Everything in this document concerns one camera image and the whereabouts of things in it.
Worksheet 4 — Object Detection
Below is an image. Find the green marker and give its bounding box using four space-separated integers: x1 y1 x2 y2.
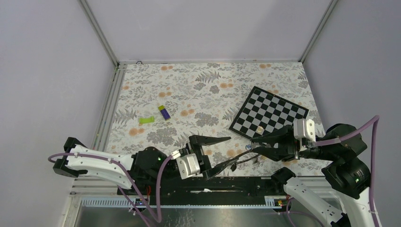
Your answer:
139 116 155 124

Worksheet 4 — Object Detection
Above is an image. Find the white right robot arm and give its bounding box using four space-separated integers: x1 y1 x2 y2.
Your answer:
251 116 381 227

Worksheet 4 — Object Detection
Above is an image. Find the black front rail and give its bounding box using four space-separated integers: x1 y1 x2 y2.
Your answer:
118 175 295 195

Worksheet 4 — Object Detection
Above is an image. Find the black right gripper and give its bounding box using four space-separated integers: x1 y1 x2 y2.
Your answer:
249 121 338 160

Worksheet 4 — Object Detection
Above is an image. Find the black white chessboard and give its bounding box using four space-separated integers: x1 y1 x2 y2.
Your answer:
229 86 309 139

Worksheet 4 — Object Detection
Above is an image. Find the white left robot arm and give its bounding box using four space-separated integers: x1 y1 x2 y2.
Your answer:
48 135 239 194

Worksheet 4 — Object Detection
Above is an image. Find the purple yellow marker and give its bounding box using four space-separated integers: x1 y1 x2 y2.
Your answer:
158 105 171 121

